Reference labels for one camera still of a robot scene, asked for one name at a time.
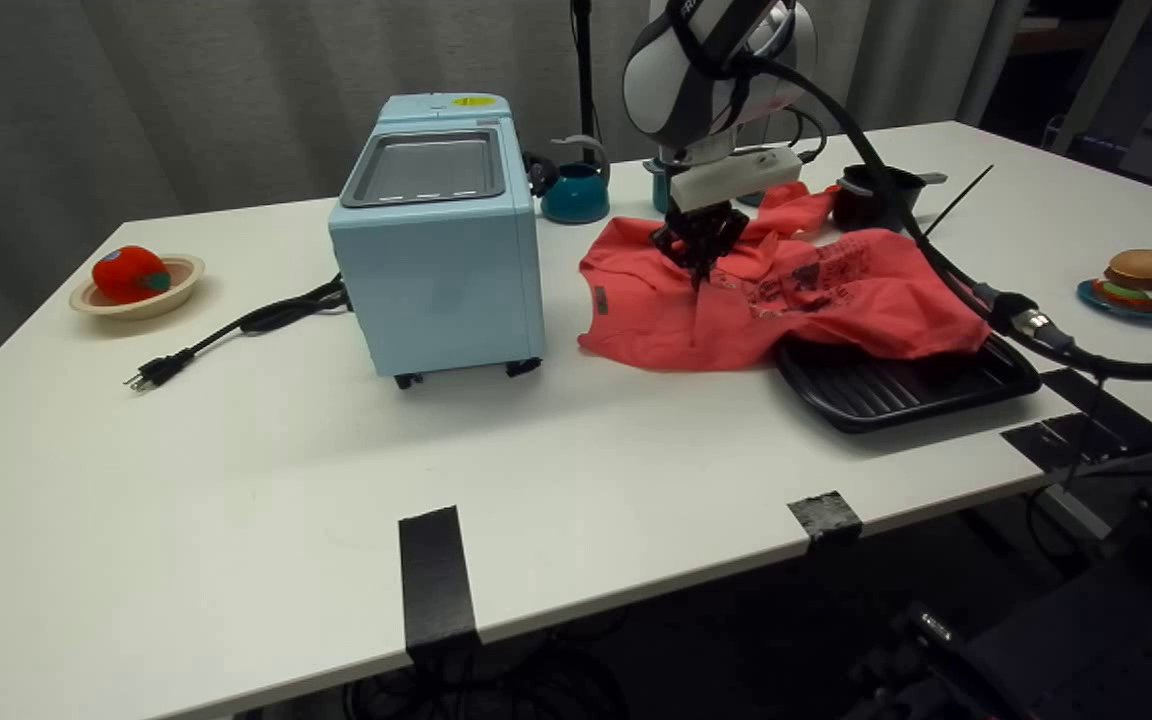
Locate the orange printed t-shirt cloth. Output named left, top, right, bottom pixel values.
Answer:
left=577, top=185, right=988, bottom=373

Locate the beige shallow bowl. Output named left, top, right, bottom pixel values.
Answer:
left=69, top=249, right=200, bottom=325

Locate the black tape strip long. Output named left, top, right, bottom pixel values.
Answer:
left=398, top=506, right=476, bottom=661

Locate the blue small plate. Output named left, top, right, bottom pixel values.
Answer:
left=1075, top=281, right=1152, bottom=329

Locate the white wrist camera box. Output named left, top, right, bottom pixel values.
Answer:
left=673, top=148, right=803, bottom=213

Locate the teal kettle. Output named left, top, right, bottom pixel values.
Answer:
left=525, top=132, right=610, bottom=222

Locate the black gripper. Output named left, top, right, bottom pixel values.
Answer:
left=656, top=201, right=748, bottom=266

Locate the small black tape piece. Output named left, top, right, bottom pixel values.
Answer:
left=787, top=491, right=861, bottom=542

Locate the black pot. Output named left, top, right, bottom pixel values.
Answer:
left=831, top=162, right=922, bottom=230

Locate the black tape square pair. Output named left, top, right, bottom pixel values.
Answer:
left=1004, top=368, right=1152, bottom=471

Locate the black tripod camera stand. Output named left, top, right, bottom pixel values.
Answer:
left=568, top=0, right=594, bottom=136

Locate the black ribbed grill tray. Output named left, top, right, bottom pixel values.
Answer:
left=770, top=337, right=1041, bottom=430

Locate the red tomato toy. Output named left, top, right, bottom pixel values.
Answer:
left=92, top=244, right=170, bottom=303

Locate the light blue toaster oven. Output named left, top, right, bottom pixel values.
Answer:
left=326, top=92, right=543, bottom=389

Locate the toy burger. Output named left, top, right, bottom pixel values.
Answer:
left=1097, top=249, right=1152, bottom=303

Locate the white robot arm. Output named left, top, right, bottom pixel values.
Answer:
left=619, top=0, right=812, bottom=276

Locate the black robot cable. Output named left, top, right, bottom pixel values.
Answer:
left=678, top=0, right=1152, bottom=384

